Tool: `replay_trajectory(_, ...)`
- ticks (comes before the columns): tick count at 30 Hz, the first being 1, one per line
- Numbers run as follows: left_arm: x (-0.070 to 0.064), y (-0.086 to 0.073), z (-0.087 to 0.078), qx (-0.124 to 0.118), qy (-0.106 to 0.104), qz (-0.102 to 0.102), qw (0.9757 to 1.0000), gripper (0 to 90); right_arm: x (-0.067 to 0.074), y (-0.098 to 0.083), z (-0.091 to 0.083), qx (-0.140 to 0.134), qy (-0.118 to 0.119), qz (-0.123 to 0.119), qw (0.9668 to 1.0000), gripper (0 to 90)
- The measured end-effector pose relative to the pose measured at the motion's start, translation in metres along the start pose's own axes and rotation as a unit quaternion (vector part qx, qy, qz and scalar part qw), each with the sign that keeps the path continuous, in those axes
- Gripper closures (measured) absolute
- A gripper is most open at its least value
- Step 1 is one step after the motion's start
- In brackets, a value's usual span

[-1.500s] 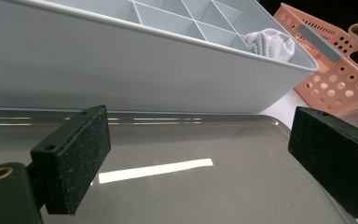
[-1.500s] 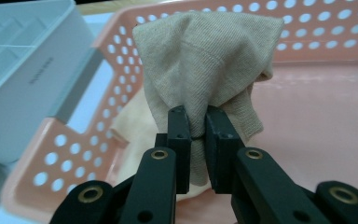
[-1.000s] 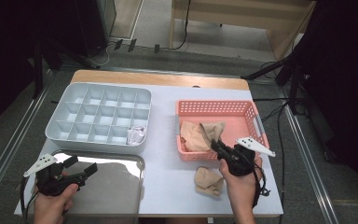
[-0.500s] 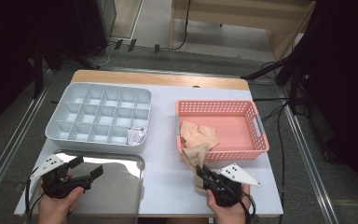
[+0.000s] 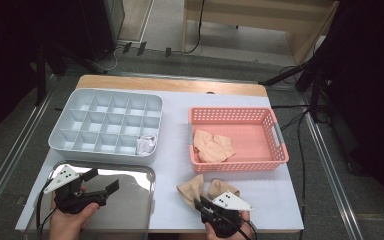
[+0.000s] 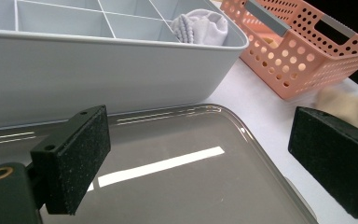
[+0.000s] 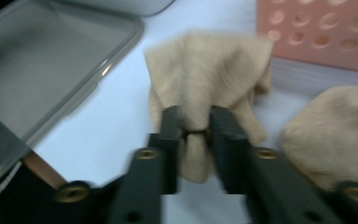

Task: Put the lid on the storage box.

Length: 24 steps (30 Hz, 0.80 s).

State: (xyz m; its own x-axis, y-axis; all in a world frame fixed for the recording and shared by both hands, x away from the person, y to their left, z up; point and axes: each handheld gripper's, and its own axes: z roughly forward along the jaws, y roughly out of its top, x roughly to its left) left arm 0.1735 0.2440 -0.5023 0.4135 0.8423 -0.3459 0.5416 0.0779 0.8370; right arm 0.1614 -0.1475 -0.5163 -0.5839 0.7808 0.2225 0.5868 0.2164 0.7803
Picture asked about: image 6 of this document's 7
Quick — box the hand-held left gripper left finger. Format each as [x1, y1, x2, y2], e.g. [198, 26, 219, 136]
[30, 105, 112, 217]

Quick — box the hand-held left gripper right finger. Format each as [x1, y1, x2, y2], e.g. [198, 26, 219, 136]
[287, 105, 358, 219]

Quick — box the tan sock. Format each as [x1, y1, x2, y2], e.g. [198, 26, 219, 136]
[314, 86, 358, 135]

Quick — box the grey divided organizer box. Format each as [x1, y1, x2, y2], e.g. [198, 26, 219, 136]
[0, 0, 250, 131]

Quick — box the pink perforated plastic basket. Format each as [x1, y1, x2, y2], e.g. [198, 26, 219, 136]
[219, 0, 358, 102]

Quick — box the white sock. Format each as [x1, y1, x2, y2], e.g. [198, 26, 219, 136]
[180, 8, 229, 48]
[169, 13, 197, 45]

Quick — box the shiny metal tray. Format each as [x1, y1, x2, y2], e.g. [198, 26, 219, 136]
[0, 104, 320, 224]

